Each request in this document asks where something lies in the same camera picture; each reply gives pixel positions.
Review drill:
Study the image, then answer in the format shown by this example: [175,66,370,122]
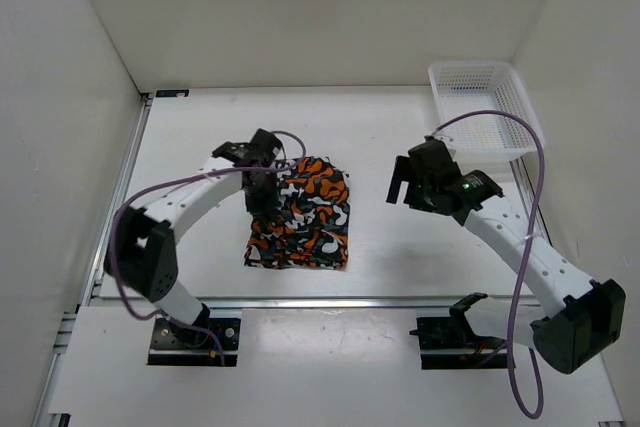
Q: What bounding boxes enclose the orange camouflage shorts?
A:
[244,156,350,270]

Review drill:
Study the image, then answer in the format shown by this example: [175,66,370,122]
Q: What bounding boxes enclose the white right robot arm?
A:
[387,137,626,374]

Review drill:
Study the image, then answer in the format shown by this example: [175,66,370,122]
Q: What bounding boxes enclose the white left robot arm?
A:
[104,150,295,347]

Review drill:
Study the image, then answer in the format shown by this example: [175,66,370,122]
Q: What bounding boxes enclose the white plastic mesh basket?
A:
[428,60,545,164]

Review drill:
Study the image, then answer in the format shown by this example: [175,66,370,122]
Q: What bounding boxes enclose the dark label sticker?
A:
[155,89,190,98]

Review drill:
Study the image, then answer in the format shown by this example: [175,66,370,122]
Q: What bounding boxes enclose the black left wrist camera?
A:
[212,128,283,167]

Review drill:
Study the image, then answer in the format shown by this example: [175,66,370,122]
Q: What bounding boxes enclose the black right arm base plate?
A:
[409,293,507,370]

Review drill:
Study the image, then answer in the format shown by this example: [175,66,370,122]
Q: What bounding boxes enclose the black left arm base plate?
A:
[147,317,241,367]

